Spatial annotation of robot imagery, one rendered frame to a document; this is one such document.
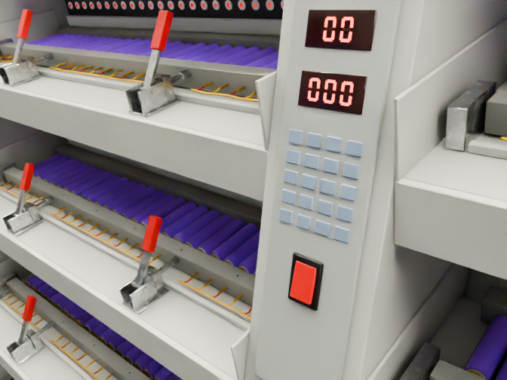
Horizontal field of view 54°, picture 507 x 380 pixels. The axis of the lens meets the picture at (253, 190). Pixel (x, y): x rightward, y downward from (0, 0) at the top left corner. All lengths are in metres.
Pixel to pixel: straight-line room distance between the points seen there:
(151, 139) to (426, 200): 0.25
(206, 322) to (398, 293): 0.20
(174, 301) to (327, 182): 0.25
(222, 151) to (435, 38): 0.17
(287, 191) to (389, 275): 0.08
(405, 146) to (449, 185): 0.03
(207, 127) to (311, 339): 0.18
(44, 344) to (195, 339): 0.39
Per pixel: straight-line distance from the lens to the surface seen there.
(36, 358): 0.81
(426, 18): 0.30
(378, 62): 0.29
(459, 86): 0.35
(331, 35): 0.31
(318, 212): 0.32
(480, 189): 0.29
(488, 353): 0.42
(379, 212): 0.30
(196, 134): 0.39
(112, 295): 0.55
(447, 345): 0.45
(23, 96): 0.65
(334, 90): 0.31
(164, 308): 0.51
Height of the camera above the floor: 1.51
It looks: 14 degrees down
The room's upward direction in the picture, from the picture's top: 6 degrees clockwise
